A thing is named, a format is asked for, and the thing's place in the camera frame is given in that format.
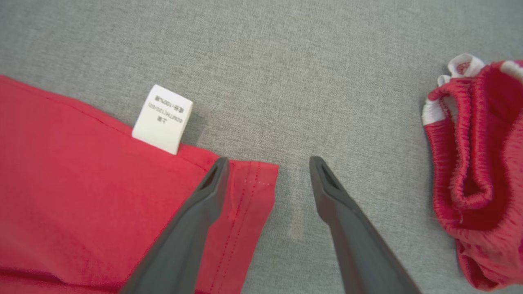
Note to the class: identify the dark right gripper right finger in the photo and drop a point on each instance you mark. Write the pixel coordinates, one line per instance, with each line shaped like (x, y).
(359, 253)

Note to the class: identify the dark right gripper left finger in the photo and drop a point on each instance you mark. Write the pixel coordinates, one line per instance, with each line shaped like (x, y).
(184, 245)

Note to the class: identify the red numbered basketball jersey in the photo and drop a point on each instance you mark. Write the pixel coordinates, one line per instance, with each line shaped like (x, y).
(81, 183)

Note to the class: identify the red basketball shorts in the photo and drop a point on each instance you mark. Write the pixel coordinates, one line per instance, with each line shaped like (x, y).
(482, 163)

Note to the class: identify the grey fabric sofa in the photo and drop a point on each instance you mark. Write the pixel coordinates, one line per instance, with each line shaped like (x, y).
(286, 81)

